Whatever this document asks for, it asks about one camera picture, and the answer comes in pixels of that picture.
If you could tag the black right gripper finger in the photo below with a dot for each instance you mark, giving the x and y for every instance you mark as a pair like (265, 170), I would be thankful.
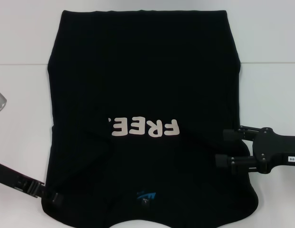
(238, 135)
(242, 164)

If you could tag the black shirt with FREE print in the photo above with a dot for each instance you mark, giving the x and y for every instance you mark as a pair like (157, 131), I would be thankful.
(142, 71)

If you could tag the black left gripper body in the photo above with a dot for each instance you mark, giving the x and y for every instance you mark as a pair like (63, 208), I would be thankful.
(12, 178)

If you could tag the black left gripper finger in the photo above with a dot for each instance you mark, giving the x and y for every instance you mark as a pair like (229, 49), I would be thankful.
(46, 192)

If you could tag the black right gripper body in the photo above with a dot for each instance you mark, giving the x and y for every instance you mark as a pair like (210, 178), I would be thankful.
(278, 149)

